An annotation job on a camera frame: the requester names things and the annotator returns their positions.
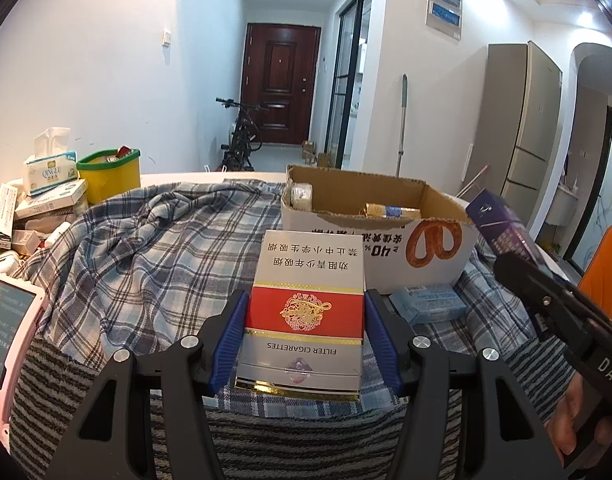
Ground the small white box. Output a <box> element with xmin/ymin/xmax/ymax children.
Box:
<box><xmin>10</xmin><ymin>230</ymin><xmax>41</xmax><ymax>256</ymax></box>

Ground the dark red entrance door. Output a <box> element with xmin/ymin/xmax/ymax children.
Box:
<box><xmin>241</xmin><ymin>23</ymin><xmax>321</xmax><ymax>145</ymax></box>

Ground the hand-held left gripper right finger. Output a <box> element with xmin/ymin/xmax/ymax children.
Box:
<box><xmin>363</xmin><ymin>287</ymin><xmax>569</xmax><ymax>480</ymax></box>

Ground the blue plaid cloth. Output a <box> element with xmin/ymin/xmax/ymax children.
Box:
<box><xmin>10</xmin><ymin>177</ymin><xmax>552</xmax><ymax>418</ymax></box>

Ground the orange chair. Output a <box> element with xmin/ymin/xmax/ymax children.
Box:
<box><xmin>576</xmin><ymin>225</ymin><xmax>612</xmax><ymax>321</ymax></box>

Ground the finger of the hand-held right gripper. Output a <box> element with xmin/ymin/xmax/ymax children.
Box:
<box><xmin>493</xmin><ymin>252</ymin><xmax>612</xmax><ymax>361</ymax></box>

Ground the pink rod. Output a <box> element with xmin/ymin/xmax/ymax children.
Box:
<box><xmin>458</xmin><ymin>162</ymin><xmax>489</xmax><ymax>198</ymax></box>

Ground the black framed glass door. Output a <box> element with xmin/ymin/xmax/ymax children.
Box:
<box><xmin>332</xmin><ymin>0</ymin><xmax>374</xmax><ymax>170</ymax></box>

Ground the person's right hand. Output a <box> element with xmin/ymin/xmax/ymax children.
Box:
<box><xmin>550</xmin><ymin>372</ymin><xmax>599</xmax><ymax>456</ymax></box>

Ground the red and white cigarette pack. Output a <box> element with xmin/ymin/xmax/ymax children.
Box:
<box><xmin>235</xmin><ymin>230</ymin><xmax>367</xmax><ymax>402</ymax></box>

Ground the grey wall panel box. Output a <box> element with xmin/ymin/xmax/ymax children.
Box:
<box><xmin>426</xmin><ymin>0</ymin><xmax>464</xmax><ymax>41</ymax></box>

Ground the long white box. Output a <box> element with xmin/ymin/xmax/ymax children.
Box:
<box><xmin>0</xmin><ymin>182</ymin><xmax>24</xmax><ymax>251</ymax></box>

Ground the patterned glass door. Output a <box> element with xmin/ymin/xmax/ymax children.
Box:
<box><xmin>570</xmin><ymin>105</ymin><xmax>612</xmax><ymax>273</ymax></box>

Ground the beige refrigerator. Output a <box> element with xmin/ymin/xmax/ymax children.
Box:
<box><xmin>486</xmin><ymin>41</ymin><xmax>564</xmax><ymax>228</ymax></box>

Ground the gold pack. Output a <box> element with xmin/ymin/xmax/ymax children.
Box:
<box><xmin>363</xmin><ymin>202</ymin><xmax>421</xmax><ymax>220</ymax></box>

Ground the clear tape roll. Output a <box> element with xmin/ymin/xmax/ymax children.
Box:
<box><xmin>290</xmin><ymin>182</ymin><xmax>314</xmax><ymax>208</ymax></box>

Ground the black bicycle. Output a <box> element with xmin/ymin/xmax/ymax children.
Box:
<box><xmin>216</xmin><ymin>97</ymin><xmax>271</xmax><ymax>171</ymax></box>

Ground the light blue box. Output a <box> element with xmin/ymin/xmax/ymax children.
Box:
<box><xmin>388</xmin><ymin>282</ymin><xmax>467</xmax><ymax>325</ymax></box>

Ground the grey striped mat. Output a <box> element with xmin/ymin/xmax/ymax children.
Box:
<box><xmin>8</xmin><ymin>332</ymin><xmax>582</xmax><ymax>480</ymax></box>

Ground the pink tablet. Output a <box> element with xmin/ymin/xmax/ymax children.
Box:
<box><xmin>0</xmin><ymin>269</ymin><xmax>50</xmax><ymax>453</ymax></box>

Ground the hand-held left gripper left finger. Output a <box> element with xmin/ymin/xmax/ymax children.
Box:
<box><xmin>42</xmin><ymin>289</ymin><xmax>251</xmax><ymax>480</ymax></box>

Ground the purple box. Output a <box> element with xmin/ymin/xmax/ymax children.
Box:
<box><xmin>465</xmin><ymin>189</ymin><xmax>569</xmax><ymax>281</ymax></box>

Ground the brown cardboard box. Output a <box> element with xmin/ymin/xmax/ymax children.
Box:
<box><xmin>280</xmin><ymin>164</ymin><xmax>479</xmax><ymax>296</ymax></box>

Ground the yellow bin with green rim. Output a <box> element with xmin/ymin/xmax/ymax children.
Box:
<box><xmin>76</xmin><ymin>148</ymin><xmax>141</xmax><ymax>206</ymax></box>

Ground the flat white box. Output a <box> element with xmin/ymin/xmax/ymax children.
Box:
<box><xmin>14</xmin><ymin>178</ymin><xmax>89</xmax><ymax>220</ymax></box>

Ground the tissue pack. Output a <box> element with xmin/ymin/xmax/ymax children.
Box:
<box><xmin>24</xmin><ymin>127</ymin><xmax>80</xmax><ymax>197</ymax></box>

